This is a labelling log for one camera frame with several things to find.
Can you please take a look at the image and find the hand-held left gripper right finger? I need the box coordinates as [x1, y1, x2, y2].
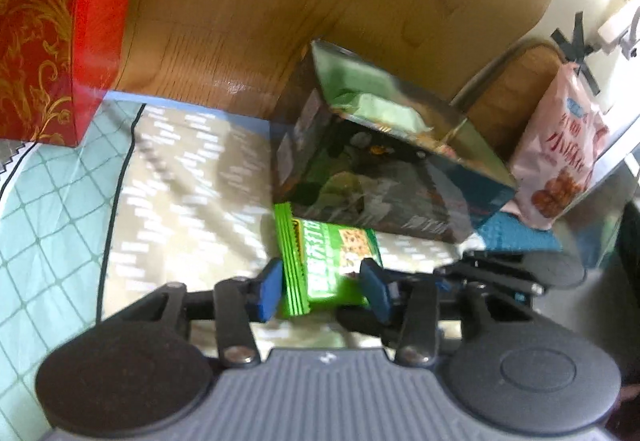
[337, 257, 533, 369]

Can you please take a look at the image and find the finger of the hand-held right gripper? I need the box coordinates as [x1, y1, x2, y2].
[434, 248, 547, 298]

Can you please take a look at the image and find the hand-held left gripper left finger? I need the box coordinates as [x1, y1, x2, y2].
[102, 258, 286, 369]

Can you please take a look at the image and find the dark tin box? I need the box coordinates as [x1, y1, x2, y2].
[270, 40, 518, 243]

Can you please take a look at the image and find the blue checked cloth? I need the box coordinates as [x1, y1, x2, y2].
[475, 211, 563, 254]

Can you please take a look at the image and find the pink snack bag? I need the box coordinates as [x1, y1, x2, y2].
[509, 62, 611, 231]

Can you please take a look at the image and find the beige patterned cloth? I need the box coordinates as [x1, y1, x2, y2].
[97, 104, 466, 352]

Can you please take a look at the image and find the black tape strip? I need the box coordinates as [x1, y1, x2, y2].
[551, 32, 602, 95]
[569, 11, 590, 74]

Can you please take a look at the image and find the white power strip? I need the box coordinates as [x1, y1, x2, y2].
[597, 0, 640, 56]

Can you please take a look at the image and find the grey cloth zigzag edge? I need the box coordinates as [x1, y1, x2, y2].
[0, 140, 36, 187]

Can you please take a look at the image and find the red gift box gold print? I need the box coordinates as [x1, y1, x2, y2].
[0, 0, 151, 148]

